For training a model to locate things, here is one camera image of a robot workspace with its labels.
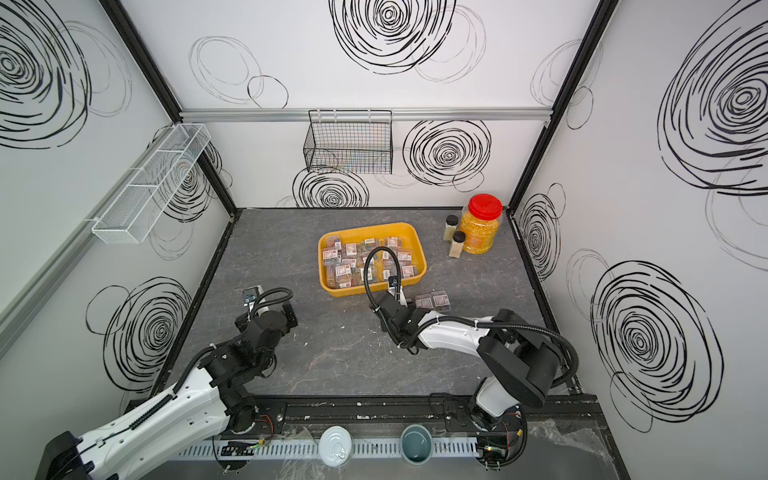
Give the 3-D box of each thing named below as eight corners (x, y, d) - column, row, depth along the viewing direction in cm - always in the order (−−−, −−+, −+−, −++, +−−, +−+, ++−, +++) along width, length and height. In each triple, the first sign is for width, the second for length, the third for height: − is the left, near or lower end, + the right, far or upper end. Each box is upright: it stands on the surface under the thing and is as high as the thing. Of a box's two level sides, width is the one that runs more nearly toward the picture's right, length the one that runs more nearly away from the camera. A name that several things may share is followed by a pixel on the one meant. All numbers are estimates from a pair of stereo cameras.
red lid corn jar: (459, 255, 108) (471, 217, 93) (455, 233, 115) (465, 194, 100) (491, 255, 108) (509, 217, 93) (485, 233, 115) (500, 194, 100)
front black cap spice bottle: (449, 258, 108) (453, 242, 100) (447, 247, 111) (451, 231, 104) (461, 258, 108) (467, 242, 100) (459, 247, 111) (464, 231, 104)
